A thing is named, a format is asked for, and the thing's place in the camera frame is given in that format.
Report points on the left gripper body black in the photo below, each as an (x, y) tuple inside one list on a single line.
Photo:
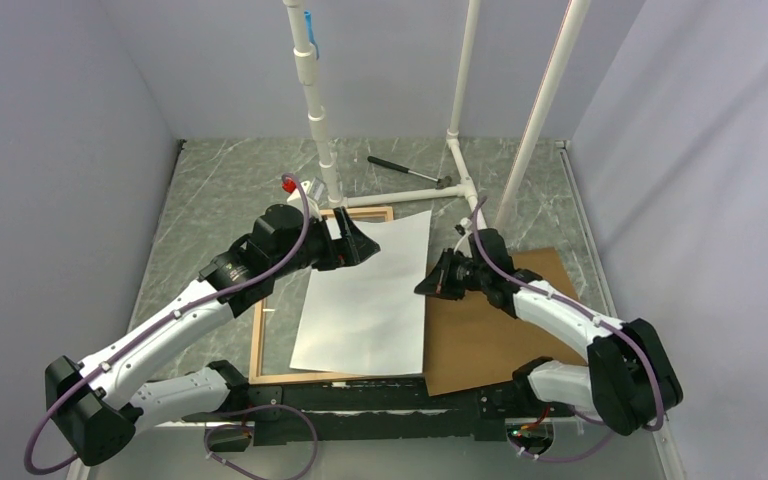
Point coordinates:
[(318, 239)]

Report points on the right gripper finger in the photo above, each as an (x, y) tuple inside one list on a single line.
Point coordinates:
[(449, 261), (431, 285)]

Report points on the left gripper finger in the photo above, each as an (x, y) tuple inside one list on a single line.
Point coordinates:
[(332, 262), (352, 241)]

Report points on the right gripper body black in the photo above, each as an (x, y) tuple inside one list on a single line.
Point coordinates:
[(467, 277)]

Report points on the clear acrylic glazing sheet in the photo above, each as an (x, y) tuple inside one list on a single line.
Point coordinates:
[(282, 316)]

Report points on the glossy landscape photo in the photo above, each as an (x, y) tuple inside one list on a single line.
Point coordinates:
[(367, 319)]

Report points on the wooden picture frame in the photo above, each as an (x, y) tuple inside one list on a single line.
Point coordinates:
[(256, 377)]

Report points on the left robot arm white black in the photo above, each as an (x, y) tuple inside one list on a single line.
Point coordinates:
[(100, 403)]

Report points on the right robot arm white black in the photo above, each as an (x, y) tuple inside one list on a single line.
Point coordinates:
[(627, 379)]

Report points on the brown backing board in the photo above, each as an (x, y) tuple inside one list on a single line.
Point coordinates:
[(471, 344)]

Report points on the blue clip on pipe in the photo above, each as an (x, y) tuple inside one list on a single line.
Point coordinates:
[(311, 34)]

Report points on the white PVC pipe stand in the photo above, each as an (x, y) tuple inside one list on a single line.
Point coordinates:
[(306, 62)]

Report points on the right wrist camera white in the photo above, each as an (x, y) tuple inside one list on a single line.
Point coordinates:
[(464, 228)]

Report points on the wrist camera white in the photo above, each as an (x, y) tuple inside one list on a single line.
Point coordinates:
[(308, 192), (464, 228)]

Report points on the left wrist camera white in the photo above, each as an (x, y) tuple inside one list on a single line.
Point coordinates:
[(308, 192)]

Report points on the black handled hammer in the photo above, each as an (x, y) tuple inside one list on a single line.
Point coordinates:
[(439, 182)]

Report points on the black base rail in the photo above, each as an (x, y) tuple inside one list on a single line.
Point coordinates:
[(382, 409)]

